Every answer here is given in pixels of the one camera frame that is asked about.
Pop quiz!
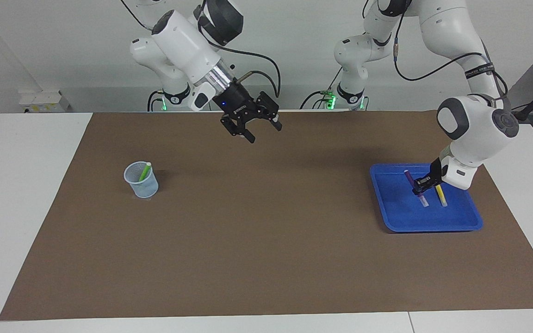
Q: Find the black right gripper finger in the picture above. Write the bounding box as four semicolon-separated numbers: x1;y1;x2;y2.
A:
220;116;256;144
254;91;283;132

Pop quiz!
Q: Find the black base cable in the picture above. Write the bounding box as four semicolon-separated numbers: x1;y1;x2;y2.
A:
147;90;165;112
300;68;343;111

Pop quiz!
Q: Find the white wall socket box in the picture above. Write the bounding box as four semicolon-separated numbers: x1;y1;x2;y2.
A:
18;90;70;113

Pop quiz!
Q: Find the translucent pale blue cup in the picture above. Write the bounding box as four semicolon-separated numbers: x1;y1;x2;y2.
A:
124;161;159;199

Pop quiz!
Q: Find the blue plastic tray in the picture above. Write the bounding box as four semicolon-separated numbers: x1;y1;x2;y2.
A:
369;163;483;233

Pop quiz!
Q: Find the purple marker pen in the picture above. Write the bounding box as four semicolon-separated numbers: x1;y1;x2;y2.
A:
403;170;430;208

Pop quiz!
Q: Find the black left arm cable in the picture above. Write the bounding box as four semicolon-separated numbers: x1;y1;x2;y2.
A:
392;0;510;111

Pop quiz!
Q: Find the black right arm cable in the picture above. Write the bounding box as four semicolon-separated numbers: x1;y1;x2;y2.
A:
195;5;282;99

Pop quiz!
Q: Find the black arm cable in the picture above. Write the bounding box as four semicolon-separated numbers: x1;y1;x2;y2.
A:
195;5;282;99
392;0;510;111

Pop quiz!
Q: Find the brown table mat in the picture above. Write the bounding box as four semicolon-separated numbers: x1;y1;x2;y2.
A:
0;111;533;321

